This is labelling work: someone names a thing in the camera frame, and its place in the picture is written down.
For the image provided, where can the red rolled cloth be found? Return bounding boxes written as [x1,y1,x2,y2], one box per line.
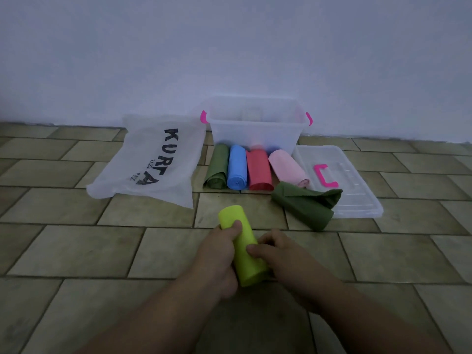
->
[246,149,274,191]

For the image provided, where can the person's right hand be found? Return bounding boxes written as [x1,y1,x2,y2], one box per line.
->
[246,229,334,314]

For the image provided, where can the dark green loosely rolled cloth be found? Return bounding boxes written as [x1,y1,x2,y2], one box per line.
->
[271,181,343,232]

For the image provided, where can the white printed plastic bag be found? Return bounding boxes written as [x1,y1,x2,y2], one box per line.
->
[86,114,207,210]

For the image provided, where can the clear plastic storage box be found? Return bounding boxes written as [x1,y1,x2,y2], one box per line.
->
[200,95,313,155]

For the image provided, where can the blue rolled cloth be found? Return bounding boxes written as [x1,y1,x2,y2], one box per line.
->
[227,144,248,191]

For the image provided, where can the person's left hand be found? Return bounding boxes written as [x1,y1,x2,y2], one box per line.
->
[191,220,243,300]

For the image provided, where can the clear lid with pink handle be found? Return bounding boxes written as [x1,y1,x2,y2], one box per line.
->
[293,145,384,219]

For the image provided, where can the yellow-green cloth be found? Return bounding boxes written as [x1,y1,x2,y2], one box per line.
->
[218,205,271,288]

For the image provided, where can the person's right forearm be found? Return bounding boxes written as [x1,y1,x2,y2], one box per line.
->
[308,282,452,354]

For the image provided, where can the person's left forearm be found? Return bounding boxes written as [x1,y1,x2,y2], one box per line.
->
[75,269,225,354]

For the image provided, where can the pink rolled cloth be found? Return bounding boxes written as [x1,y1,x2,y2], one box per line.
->
[268,149,310,189]

